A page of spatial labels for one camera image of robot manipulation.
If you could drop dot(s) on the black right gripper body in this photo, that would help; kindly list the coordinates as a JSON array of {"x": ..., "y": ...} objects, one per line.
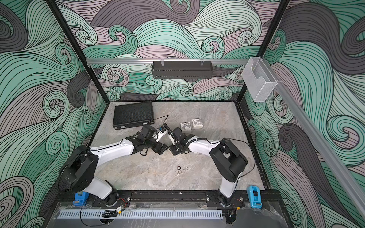
[{"x": 176, "y": 148}]

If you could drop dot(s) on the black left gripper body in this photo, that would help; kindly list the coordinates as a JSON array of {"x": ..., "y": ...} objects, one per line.
[{"x": 153, "y": 145}]

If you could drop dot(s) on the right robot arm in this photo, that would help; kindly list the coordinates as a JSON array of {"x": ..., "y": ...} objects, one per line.
[{"x": 228, "y": 159}]

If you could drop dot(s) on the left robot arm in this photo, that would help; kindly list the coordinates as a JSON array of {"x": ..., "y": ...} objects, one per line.
[{"x": 78, "y": 172}]

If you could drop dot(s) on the black ribbed briefcase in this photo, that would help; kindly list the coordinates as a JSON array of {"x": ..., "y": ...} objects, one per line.
[{"x": 133, "y": 115}]

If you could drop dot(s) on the blue right clamp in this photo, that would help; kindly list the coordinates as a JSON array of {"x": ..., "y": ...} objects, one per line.
[{"x": 254, "y": 196}]

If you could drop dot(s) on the blue clamp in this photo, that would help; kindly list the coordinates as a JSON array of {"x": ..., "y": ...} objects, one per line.
[
  {"x": 80, "y": 199},
  {"x": 254, "y": 196}
]

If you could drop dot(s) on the blue left clamp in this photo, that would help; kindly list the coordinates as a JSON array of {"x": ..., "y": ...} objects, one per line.
[{"x": 80, "y": 199}]

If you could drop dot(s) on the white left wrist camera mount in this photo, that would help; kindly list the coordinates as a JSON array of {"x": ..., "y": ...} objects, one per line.
[{"x": 161, "y": 131}]

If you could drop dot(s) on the black wall tray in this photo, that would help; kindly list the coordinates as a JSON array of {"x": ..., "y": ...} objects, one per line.
[{"x": 182, "y": 69}]

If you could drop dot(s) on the clear acrylic wall holder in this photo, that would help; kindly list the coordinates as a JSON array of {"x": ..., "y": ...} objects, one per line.
[{"x": 259, "y": 79}]

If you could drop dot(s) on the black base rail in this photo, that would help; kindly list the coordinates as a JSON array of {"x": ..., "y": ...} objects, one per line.
[{"x": 210, "y": 198}]

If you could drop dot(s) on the white slotted cable duct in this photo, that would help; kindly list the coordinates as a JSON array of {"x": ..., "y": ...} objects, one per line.
[{"x": 143, "y": 214}]

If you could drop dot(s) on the black corner frame post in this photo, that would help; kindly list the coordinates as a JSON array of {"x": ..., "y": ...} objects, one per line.
[{"x": 69, "y": 35}]

